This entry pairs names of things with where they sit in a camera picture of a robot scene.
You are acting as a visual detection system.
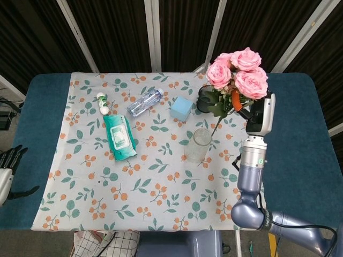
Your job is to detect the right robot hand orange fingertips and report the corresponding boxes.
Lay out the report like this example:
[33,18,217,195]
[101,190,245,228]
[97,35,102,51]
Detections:
[232,89,277,136]

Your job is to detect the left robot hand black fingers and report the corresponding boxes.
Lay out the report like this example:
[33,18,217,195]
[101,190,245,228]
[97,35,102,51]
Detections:
[0,144,40,206]

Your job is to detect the pink artificial rose bouquet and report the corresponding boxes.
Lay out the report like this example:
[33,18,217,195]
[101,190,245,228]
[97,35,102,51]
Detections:
[206,47,269,137]

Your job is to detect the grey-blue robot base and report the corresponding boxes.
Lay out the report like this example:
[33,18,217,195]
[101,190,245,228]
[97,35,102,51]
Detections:
[136,230,223,257]

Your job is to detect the clear textured glass vase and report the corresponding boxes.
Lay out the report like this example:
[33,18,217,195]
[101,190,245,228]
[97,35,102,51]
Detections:
[184,127,214,163]

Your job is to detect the teal velvet table cover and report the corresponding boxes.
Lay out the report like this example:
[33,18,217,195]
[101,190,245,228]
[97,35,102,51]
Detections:
[0,72,343,232]

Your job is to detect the black electronics box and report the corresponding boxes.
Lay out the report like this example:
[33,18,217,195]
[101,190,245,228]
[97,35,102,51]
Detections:
[0,97,23,131]

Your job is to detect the black mesh pen cup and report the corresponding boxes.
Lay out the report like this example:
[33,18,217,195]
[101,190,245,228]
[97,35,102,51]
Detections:
[197,85,217,113]

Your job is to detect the light blue cube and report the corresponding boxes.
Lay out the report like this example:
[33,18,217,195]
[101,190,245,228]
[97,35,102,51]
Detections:
[170,96,195,122]

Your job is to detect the white black checkered bag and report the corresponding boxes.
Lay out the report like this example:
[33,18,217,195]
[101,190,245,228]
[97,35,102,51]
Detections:
[71,230,140,257]

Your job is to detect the green wet wipes pack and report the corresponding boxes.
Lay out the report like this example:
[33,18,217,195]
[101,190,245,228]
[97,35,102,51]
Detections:
[103,114,138,161]

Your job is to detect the clear plastic water bottle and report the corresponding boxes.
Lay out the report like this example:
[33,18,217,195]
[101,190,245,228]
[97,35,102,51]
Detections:
[126,87,165,118]

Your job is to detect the small white green bottle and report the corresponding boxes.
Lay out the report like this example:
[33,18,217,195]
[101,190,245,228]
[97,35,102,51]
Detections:
[96,92,110,116]

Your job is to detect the floral print tablecloth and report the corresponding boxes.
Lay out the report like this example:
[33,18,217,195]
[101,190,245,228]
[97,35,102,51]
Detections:
[29,71,270,232]

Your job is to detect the white partition frame post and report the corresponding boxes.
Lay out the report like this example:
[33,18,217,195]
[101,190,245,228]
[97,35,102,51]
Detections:
[56,0,100,73]
[205,0,228,73]
[144,0,162,73]
[0,74,26,101]
[267,0,330,73]
[328,122,343,137]

